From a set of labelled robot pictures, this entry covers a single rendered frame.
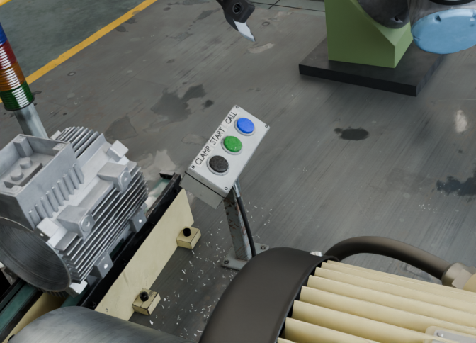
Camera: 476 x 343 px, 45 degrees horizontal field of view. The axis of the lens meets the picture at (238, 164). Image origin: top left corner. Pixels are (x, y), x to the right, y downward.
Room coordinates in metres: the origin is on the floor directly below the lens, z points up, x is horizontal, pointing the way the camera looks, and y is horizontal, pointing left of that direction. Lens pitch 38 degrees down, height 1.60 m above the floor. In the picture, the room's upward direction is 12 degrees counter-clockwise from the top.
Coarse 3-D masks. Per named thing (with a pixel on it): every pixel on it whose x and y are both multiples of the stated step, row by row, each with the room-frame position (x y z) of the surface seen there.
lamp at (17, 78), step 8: (16, 64) 1.07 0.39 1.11; (0, 72) 1.05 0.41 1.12; (8, 72) 1.05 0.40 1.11; (16, 72) 1.06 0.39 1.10; (0, 80) 1.05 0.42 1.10; (8, 80) 1.05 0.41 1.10; (16, 80) 1.05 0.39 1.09; (24, 80) 1.07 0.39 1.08; (0, 88) 1.05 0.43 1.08; (8, 88) 1.05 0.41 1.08
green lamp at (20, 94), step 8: (16, 88) 1.05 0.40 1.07; (24, 88) 1.06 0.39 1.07; (0, 96) 1.06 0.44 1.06; (8, 96) 1.05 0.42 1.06; (16, 96) 1.05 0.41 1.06; (24, 96) 1.06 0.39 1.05; (32, 96) 1.07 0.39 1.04; (8, 104) 1.05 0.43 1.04; (16, 104) 1.04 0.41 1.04; (24, 104) 1.05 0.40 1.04
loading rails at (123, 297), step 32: (160, 192) 0.83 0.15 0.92; (160, 224) 0.78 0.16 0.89; (192, 224) 0.86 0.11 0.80; (128, 256) 0.70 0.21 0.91; (160, 256) 0.76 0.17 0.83; (32, 288) 0.66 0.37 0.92; (96, 288) 0.63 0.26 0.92; (128, 288) 0.67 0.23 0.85; (0, 320) 0.60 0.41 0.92; (32, 320) 0.62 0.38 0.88
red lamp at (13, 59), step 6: (6, 42) 1.07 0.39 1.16; (0, 48) 1.05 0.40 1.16; (6, 48) 1.06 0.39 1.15; (0, 54) 1.05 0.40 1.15; (6, 54) 1.06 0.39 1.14; (12, 54) 1.07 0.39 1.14; (0, 60) 1.05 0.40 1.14; (6, 60) 1.05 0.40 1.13; (12, 60) 1.06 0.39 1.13; (0, 66) 1.05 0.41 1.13; (6, 66) 1.05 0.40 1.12
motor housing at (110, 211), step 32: (96, 160) 0.74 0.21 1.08; (128, 160) 0.76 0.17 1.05; (96, 192) 0.68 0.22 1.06; (128, 192) 0.72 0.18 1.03; (96, 224) 0.65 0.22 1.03; (128, 224) 0.70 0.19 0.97; (0, 256) 0.67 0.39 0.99; (32, 256) 0.69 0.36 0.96; (64, 256) 0.59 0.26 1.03; (64, 288) 0.61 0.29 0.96
